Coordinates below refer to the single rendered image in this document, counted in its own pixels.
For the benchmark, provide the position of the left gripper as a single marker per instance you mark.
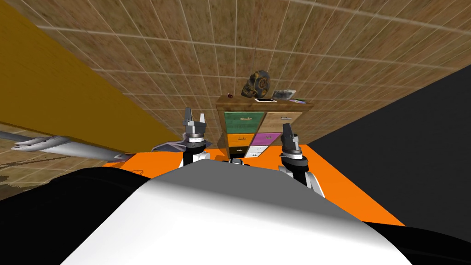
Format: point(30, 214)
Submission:
point(195, 129)

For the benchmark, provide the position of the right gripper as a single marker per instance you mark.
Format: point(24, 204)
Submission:
point(291, 145)

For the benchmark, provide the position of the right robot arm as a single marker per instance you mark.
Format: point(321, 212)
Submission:
point(298, 171)

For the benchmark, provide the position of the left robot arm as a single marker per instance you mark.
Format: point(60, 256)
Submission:
point(51, 221)

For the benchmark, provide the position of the wooden chest with coloured drawers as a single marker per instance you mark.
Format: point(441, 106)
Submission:
point(243, 118)

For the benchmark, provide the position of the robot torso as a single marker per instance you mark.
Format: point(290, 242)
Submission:
point(228, 221)

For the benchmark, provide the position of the grey metal bar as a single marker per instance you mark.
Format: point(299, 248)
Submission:
point(70, 147)

